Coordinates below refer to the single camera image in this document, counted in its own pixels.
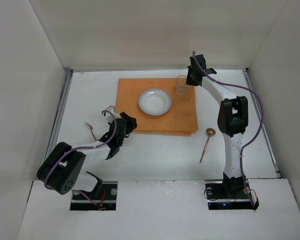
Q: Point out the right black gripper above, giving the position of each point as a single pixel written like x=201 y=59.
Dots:
x=197 y=64

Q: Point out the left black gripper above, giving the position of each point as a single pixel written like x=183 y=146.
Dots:
x=126 y=122

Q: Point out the clear plastic cup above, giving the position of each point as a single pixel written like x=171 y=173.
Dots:
x=180 y=84

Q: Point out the copper fork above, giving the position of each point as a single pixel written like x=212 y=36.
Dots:
x=91 y=131

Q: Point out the orange cloth napkin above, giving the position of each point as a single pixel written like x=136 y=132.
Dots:
x=180 y=119

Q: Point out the white round plate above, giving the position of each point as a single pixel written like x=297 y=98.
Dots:
x=155 y=102

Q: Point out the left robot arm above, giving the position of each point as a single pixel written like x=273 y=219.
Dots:
x=62 y=171

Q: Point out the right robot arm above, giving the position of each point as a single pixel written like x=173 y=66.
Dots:
x=232 y=119

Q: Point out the copper spoon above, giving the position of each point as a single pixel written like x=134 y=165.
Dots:
x=210 y=133

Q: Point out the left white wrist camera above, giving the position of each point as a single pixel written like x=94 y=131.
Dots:
x=110 y=114

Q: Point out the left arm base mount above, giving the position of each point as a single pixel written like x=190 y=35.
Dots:
x=104 y=200

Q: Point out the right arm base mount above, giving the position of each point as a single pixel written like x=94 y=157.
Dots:
x=218 y=199

